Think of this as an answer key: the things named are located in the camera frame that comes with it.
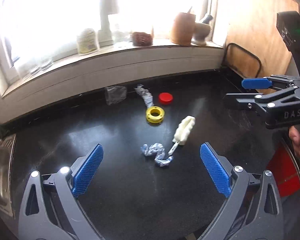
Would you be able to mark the crumpled blue white wrapper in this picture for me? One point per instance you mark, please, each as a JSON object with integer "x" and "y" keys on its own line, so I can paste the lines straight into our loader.
{"x": 158, "y": 151}

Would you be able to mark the silver blue wrapper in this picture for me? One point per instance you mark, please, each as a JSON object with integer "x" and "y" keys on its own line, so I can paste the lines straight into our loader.
{"x": 145, "y": 94}

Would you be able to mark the stainless steel kitchen sink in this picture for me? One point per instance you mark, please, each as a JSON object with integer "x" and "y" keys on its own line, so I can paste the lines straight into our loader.
{"x": 6, "y": 158}

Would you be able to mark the terracotta pot on sill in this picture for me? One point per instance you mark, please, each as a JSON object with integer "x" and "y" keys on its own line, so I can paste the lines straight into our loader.
{"x": 183, "y": 28}

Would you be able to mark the black wire rack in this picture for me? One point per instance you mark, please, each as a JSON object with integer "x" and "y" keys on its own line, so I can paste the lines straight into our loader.
{"x": 242, "y": 61}

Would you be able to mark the red plastic lid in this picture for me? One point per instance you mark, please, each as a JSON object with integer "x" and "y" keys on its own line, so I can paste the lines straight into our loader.
{"x": 165, "y": 98}

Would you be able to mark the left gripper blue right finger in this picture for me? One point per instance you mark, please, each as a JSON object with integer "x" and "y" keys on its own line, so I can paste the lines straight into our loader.
{"x": 229, "y": 182}

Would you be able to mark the wooden board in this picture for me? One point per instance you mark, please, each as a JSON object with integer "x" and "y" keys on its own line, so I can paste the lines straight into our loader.
{"x": 253, "y": 26}

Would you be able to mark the white foam bottle brush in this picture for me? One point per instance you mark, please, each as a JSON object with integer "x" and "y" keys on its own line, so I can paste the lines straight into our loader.
{"x": 182, "y": 133}

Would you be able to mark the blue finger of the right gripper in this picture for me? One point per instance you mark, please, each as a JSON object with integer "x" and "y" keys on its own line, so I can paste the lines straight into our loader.
{"x": 240, "y": 101}
{"x": 256, "y": 83}

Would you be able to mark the yellow tape roll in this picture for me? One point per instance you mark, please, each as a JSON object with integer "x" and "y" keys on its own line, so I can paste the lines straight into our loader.
{"x": 155, "y": 115}

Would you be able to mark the stone mortar with pestle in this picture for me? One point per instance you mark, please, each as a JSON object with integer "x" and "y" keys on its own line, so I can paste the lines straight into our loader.
{"x": 202, "y": 30}

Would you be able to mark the person's right hand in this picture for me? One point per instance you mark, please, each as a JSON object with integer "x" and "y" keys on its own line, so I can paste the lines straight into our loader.
{"x": 294, "y": 136}

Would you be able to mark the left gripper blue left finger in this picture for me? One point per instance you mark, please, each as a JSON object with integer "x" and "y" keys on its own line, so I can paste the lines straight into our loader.
{"x": 73, "y": 182}

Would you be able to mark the clear plastic cup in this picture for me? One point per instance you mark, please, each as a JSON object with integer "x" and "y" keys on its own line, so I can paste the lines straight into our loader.
{"x": 115, "y": 94}

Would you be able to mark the red bin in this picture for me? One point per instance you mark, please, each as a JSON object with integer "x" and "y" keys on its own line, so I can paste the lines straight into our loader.
{"x": 285, "y": 170}

